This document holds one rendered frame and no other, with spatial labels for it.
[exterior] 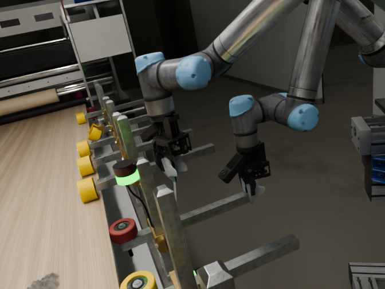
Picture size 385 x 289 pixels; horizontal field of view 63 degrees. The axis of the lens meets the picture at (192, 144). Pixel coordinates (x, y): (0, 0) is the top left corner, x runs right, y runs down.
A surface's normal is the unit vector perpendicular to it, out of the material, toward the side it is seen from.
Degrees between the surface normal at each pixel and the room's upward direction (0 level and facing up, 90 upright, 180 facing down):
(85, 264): 0
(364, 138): 90
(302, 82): 75
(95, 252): 0
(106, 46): 90
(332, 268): 0
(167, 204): 90
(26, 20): 90
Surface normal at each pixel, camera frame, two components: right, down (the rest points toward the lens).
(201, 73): 0.79, 0.07
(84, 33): 0.34, 0.28
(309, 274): -0.19, -0.91
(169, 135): -0.75, 0.37
